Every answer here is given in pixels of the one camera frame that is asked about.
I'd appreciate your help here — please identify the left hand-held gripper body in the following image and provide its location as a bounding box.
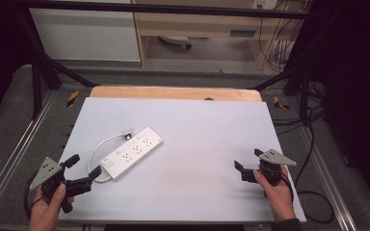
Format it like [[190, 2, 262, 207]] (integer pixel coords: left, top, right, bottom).
[[28, 156, 77, 215]]

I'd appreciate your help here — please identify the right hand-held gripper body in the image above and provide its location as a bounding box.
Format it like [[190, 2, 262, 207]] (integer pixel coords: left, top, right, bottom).
[[240, 148, 298, 188]]

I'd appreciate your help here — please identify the white power strip cable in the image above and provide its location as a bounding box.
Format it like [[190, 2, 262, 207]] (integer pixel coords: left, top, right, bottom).
[[88, 129, 133, 184]]

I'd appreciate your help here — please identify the white power strip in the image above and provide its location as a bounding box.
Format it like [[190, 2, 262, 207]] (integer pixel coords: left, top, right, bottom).
[[99, 126, 164, 182]]

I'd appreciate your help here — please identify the person's right hand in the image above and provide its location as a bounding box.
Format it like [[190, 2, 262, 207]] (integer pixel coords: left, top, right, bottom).
[[252, 165, 299, 223]]

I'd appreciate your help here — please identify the person's left hand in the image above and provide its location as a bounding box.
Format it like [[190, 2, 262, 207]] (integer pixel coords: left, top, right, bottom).
[[28, 183, 75, 231]]

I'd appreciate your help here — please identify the white table mat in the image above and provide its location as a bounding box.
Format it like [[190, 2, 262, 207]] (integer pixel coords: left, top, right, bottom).
[[58, 97, 307, 223]]

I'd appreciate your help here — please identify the white cabinet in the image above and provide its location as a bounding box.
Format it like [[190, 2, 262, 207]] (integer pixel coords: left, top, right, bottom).
[[28, 0, 142, 64]]

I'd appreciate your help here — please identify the chair wheel base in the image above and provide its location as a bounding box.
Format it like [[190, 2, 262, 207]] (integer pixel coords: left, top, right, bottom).
[[158, 36, 194, 50]]

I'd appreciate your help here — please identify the light wooden desk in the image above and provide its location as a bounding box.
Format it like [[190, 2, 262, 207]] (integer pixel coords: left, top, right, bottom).
[[131, 0, 309, 70]]

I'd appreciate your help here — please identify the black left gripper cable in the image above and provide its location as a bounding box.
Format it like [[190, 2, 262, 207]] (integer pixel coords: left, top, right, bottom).
[[23, 172, 44, 220]]

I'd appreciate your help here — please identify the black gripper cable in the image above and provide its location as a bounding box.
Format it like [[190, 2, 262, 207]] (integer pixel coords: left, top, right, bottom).
[[23, 172, 44, 220], [280, 109, 335, 225]]

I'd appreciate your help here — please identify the aluminium rail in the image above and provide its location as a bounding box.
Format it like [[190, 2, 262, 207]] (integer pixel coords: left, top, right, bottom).
[[0, 90, 59, 222], [297, 115, 358, 231]]

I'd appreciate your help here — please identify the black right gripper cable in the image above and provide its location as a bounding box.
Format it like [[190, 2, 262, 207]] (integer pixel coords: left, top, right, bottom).
[[280, 109, 335, 225]]

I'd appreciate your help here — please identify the black metal frame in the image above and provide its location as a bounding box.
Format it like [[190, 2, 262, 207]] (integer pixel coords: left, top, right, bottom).
[[13, 0, 322, 120]]

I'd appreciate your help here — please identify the bundle of black cables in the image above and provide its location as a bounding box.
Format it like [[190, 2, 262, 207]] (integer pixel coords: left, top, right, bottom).
[[258, 0, 306, 74]]

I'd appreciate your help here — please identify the white wall socket strip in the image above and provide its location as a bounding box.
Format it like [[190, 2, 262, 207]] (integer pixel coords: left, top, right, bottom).
[[251, 0, 278, 11]]

